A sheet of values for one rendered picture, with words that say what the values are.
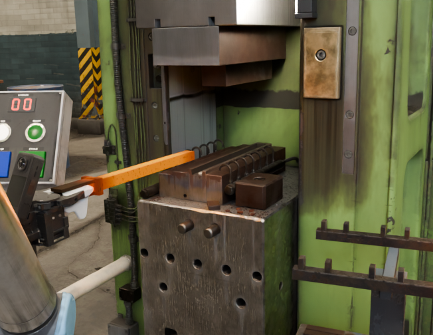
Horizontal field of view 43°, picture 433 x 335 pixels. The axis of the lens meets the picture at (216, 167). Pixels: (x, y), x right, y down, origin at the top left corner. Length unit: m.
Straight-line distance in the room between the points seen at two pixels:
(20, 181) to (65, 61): 7.96
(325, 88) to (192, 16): 0.37
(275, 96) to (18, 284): 1.26
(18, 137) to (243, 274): 0.74
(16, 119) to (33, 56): 7.62
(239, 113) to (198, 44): 0.55
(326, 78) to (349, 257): 0.47
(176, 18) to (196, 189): 0.44
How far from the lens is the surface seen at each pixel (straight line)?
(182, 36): 1.43
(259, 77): 1.67
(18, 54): 9.47
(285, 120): 1.83
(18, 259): 0.73
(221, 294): 1.45
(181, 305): 1.54
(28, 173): 0.99
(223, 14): 1.37
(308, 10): 1.39
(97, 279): 1.75
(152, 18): 1.48
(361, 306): 1.55
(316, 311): 1.59
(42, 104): 1.67
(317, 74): 1.40
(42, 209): 1.00
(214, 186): 1.43
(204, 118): 1.83
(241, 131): 1.91
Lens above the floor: 1.33
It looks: 13 degrees down
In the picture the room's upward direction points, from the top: 1 degrees counter-clockwise
